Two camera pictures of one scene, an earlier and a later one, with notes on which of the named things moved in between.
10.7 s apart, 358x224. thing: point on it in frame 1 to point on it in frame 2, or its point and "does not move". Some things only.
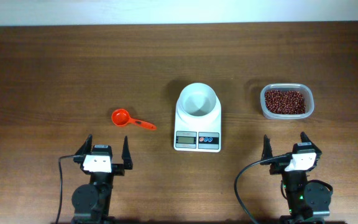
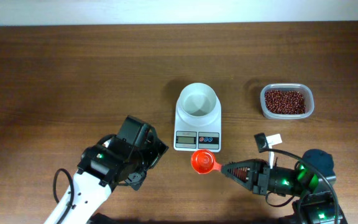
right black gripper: [276, 168] to [258, 177]
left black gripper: [115, 168] to [152, 154]
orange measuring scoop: [121, 117] to [202, 162]
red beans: [286, 102] does not move
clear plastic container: [287, 101] does not move
